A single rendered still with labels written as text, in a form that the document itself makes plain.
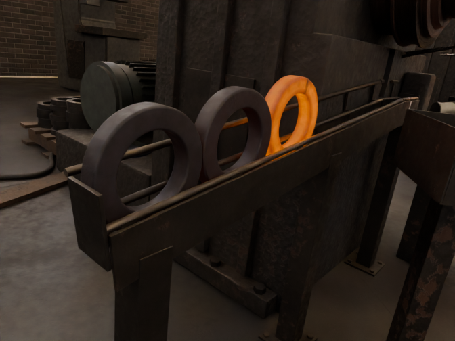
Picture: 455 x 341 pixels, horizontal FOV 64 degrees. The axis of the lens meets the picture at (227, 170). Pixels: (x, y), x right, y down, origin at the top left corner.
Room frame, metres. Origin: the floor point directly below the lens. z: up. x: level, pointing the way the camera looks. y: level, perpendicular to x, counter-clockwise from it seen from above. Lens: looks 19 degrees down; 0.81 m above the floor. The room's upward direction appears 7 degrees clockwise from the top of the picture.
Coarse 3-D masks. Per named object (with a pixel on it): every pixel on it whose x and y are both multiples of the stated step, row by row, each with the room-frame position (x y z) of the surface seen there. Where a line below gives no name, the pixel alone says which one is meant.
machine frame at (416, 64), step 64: (192, 0) 1.31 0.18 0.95; (256, 0) 1.15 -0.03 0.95; (320, 0) 1.02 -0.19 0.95; (192, 64) 1.30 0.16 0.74; (256, 64) 1.13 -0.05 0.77; (320, 64) 1.00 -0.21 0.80; (384, 64) 1.32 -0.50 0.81; (320, 128) 1.01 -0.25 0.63; (192, 256) 1.17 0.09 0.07; (256, 256) 1.06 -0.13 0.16; (320, 256) 1.17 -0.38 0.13
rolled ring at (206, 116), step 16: (224, 96) 0.58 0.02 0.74; (240, 96) 0.59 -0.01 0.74; (256, 96) 0.63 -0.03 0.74; (208, 112) 0.56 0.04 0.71; (224, 112) 0.57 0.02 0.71; (256, 112) 0.63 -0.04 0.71; (208, 128) 0.54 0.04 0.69; (256, 128) 0.66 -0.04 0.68; (208, 144) 0.54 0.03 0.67; (256, 144) 0.66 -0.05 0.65; (208, 160) 0.55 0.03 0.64; (240, 160) 0.65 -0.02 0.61; (208, 176) 0.55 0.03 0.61
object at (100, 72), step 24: (96, 72) 1.83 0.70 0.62; (120, 72) 1.80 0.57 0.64; (144, 72) 1.90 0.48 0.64; (96, 96) 1.83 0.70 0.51; (120, 96) 1.74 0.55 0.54; (144, 96) 1.85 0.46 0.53; (96, 120) 1.83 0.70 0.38; (72, 144) 1.91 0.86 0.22; (144, 144) 1.83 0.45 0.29; (120, 168) 1.62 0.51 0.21; (144, 168) 1.55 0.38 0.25; (120, 192) 1.62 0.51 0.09
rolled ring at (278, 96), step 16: (288, 80) 0.73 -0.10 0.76; (304, 80) 0.75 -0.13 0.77; (272, 96) 0.70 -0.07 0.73; (288, 96) 0.72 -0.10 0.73; (304, 96) 0.78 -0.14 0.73; (272, 112) 0.69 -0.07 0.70; (304, 112) 0.81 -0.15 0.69; (272, 128) 0.69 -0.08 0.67; (304, 128) 0.80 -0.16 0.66; (272, 144) 0.69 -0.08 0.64; (288, 144) 0.78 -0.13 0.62; (272, 160) 0.73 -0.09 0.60
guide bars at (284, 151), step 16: (368, 112) 1.02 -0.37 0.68; (336, 128) 0.86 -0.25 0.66; (304, 144) 0.74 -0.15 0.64; (256, 160) 0.62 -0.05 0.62; (224, 176) 0.55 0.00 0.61; (192, 192) 0.49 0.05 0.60; (144, 208) 0.43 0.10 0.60; (160, 208) 0.45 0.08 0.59; (112, 224) 0.39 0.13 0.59; (128, 224) 0.41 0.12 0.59
